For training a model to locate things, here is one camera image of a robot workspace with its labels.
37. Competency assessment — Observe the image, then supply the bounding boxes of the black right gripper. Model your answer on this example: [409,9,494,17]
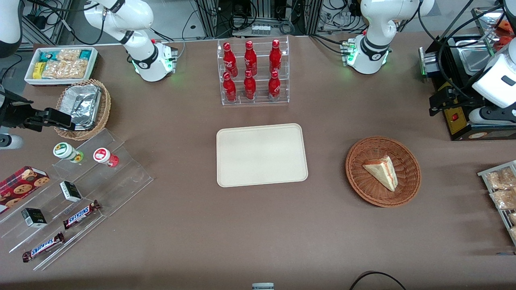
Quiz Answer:
[0,91,76,133]

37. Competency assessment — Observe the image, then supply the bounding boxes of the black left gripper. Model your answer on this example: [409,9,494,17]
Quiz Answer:
[429,87,486,118]

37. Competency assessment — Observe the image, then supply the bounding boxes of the triangular sandwich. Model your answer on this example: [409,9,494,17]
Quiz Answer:
[362,155,399,193]

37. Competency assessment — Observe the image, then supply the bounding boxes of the light wicker basket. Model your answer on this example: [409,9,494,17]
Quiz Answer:
[53,79,112,141]

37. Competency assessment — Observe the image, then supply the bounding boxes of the brown round wicker basket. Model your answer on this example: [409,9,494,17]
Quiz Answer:
[345,136,422,208]

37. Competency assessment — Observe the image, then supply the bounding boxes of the beige plastic tray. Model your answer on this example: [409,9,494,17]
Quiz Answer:
[216,123,309,188]

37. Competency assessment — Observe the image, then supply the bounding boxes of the black food warmer machine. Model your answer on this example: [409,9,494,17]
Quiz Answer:
[427,6,516,141]

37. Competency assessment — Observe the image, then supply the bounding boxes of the white cup green lid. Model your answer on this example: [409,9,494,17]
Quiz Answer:
[53,142,85,164]

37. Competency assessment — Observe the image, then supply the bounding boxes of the aluminium foil container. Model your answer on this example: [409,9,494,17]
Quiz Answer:
[60,84,102,131]

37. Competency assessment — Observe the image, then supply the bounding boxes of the grey metal box green light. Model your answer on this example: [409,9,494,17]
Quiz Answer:
[418,46,443,82]

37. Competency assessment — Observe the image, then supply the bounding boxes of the white rectangular snack bin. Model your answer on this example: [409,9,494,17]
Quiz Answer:
[24,47,99,86]

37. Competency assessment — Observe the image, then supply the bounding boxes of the clear bag of crackers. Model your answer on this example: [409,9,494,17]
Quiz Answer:
[42,49,90,80]

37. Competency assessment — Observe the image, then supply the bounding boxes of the steel food pan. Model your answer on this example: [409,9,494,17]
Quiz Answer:
[455,39,494,77]

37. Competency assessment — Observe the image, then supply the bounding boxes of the white cup red lid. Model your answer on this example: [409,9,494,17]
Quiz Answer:
[93,147,120,168]

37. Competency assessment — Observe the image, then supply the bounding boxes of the red cookie box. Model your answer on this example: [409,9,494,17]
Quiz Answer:
[0,166,50,214]

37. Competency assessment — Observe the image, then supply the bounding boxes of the small black white box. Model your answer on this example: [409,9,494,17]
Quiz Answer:
[59,180,83,203]
[21,207,48,229]

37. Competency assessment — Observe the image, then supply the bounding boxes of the clear acrylic stepped display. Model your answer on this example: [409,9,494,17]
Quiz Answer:
[0,128,154,271]

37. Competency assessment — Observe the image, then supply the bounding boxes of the clear bag of fried snacks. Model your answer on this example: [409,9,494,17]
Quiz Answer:
[485,167,516,191]
[489,188,516,211]

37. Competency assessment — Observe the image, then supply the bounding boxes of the snickers chocolate bar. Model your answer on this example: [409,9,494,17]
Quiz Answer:
[22,232,66,263]
[62,200,102,230]

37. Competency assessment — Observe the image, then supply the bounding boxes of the red cola bottle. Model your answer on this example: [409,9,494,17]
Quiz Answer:
[268,70,281,101]
[244,40,258,77]
[223,42,238,78]
[269,39,282,75]
[223,72,237,102]
[243,70,257,101]

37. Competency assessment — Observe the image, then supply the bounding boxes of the clear acrylic bottle rack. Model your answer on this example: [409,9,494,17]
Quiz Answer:
[217,36,290,106]

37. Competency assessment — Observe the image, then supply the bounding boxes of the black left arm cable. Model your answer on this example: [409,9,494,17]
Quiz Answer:
[417,0,516,103]

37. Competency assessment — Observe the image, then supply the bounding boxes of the metal wire rack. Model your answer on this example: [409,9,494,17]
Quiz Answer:
[477,160,516,247]

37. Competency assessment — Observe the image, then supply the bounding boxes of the black cable loop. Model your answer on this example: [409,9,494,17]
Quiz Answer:
[349,271,408,290]

